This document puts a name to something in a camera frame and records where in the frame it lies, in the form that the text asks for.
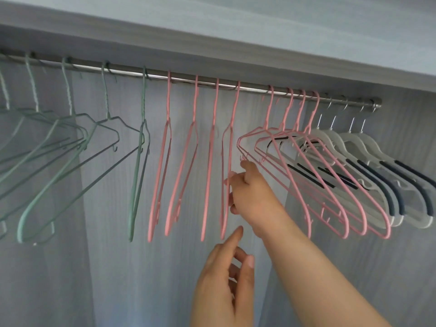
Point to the person's right forearm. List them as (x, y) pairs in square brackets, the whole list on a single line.
[(306, 275)]

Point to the metal rod end bracket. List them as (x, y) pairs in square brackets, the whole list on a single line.
[(376, 104)]

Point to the white hanger with dark pads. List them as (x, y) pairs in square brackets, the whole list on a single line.
[(367, 137), (351, 137), (335, 136), (316, 134)]

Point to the person's right hand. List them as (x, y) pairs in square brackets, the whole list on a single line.
[(253, 197)]

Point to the grey wooden wardrobe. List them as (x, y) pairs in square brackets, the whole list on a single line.
[(238, 23)]

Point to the person's left hand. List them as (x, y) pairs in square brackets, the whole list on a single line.
[(214, 292)]

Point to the metal closet rod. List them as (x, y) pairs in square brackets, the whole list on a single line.
[(184, 77)]

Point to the person's left thumb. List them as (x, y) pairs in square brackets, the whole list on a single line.
[(248, 279)]

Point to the row of pink hangers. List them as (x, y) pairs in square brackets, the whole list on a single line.
[(168, 98)]

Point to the person's right thumb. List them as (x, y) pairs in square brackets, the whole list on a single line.
[(240, 176)]

